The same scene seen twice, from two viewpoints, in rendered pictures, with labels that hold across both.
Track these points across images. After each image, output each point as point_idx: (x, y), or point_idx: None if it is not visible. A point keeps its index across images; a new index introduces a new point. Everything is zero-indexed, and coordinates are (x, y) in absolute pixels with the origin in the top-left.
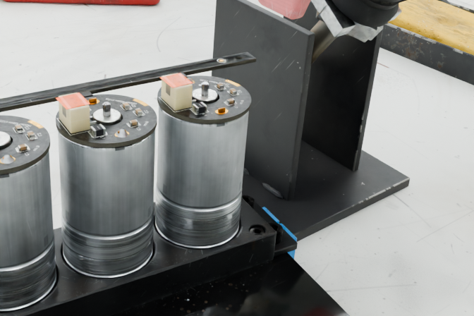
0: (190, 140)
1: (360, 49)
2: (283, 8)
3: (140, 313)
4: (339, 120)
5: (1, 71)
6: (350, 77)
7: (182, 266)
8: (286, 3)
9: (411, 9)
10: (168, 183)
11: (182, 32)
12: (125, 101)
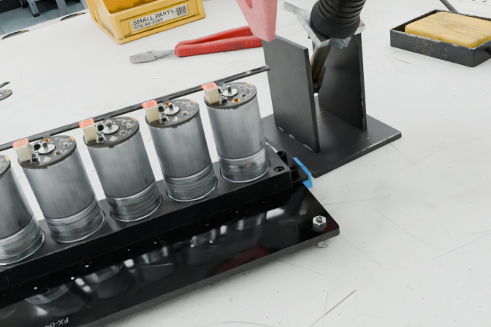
0: (221, 119)
1: (351, 53)
2: (262, 36)
3: (208, 220)
4: (351, 100)
5: None
6: (351, 72)
7: (230, 192)
8: (262, 32)
9: (429, 22)
10: (217, 145)
11: None
12: (185, 102)
